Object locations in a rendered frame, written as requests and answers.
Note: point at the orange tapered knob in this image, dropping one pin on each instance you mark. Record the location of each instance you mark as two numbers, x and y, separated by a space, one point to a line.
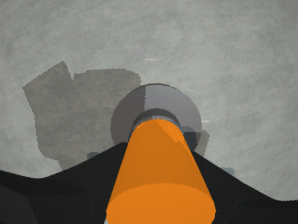
159 182

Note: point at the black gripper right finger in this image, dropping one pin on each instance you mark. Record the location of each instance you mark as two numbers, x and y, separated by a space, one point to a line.
238 203

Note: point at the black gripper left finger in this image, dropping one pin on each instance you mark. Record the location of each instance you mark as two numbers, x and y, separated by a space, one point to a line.
78 195

